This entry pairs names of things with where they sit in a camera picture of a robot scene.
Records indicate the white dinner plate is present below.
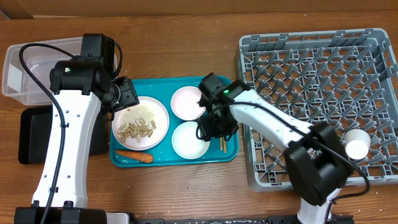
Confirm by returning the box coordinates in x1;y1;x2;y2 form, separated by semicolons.
111;96;170;151

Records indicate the pink bowl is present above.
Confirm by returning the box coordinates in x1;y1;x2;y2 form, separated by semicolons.
170;86;206;121

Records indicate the white bowl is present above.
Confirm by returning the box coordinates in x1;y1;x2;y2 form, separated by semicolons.
172;121;210;159

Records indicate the white cup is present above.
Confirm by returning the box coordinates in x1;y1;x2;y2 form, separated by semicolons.
343;129;371;160

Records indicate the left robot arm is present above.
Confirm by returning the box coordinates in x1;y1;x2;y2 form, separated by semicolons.
14;34;139;223

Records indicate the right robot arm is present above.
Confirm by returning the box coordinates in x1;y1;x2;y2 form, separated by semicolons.
195;73;371;224

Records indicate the peanut shells pile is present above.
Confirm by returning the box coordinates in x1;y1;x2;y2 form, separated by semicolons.
117;118;157;142

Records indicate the teal serving tray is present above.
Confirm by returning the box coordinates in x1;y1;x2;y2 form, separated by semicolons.
109;77;239;168

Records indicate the orange carrot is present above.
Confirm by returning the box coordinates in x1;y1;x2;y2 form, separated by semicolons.
115;150;154;164

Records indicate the black plastic tray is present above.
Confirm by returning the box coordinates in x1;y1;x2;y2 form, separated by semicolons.
18;105;108;164

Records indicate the clear plastic bin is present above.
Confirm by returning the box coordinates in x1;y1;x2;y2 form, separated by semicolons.
1;35;118;106

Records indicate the grey dish rack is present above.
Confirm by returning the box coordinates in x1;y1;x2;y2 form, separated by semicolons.
236;28;397;185

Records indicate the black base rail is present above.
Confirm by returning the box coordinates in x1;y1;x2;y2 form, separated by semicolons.
105;212;355;224

